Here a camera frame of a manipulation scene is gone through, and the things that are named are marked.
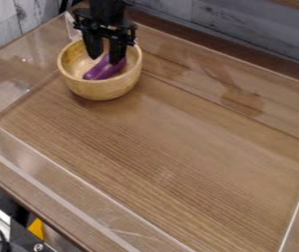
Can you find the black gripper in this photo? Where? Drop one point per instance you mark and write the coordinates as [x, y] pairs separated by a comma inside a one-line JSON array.
[[103, 20]]

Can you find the purple toy eggplant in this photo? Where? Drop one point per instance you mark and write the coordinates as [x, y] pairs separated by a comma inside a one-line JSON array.
[[104, 69]]

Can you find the brown wooden bowl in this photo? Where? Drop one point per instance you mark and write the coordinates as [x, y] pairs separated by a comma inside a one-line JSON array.
[[75, 63]]

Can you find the clear acrylic back barrier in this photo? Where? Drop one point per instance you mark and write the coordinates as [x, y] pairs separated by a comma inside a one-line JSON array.
[[241, 86]]

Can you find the clear acrylic barrier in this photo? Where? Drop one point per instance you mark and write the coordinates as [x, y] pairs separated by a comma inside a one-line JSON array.
[[241, 86], [78, 209]]

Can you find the clear acrylic front barrier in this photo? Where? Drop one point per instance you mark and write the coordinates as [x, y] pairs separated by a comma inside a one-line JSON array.
[[78, 209]]

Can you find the yellow black device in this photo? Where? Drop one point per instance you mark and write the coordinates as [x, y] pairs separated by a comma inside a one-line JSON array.
[[24, 241]]

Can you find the clear acrylic corner bracket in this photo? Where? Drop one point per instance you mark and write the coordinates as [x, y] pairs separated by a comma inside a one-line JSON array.
[[74, 34]]

